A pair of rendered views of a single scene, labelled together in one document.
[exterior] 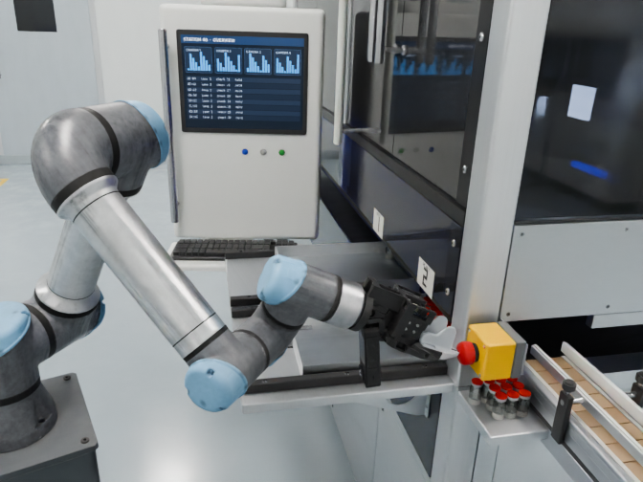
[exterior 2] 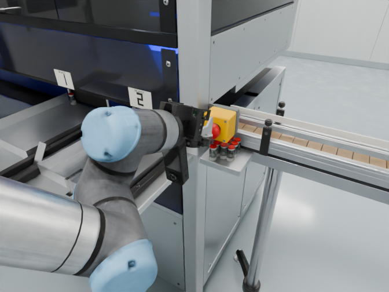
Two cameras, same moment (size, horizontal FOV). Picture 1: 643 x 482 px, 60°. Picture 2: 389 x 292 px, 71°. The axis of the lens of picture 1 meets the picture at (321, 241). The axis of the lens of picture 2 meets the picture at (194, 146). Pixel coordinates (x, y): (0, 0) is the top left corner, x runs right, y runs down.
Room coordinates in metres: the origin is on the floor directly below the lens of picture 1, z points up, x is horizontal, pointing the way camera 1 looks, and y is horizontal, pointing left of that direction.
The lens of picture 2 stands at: (0.45, 0.22, 1.35)
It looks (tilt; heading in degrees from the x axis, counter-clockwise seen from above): 33 degrees down; 313
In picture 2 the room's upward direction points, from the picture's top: straight up
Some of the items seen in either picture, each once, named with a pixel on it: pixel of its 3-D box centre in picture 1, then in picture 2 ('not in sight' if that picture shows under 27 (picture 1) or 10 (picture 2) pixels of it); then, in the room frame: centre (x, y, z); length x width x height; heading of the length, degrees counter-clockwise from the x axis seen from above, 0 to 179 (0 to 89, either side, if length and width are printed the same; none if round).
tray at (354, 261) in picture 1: (343, 267); (51, 120); (1.39, -0.06, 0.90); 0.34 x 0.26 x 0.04; 102
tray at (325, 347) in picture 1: (371, 332); (120, 152); (1.05, -0.11, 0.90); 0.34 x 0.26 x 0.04; 102
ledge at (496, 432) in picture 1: (508, 412); (228, 154); (0.83, -0.35, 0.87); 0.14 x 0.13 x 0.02; 102
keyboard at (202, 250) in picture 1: (235, 249); not in sight; (1.68, 0.28, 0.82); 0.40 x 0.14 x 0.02; 93
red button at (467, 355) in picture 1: (468, 352); (213, 130); (0.83, -0.26, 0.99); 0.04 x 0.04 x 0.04; 12
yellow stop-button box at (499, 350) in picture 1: (493, 350); (220, 123); (0.84, -0.30, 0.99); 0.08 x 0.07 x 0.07; 102
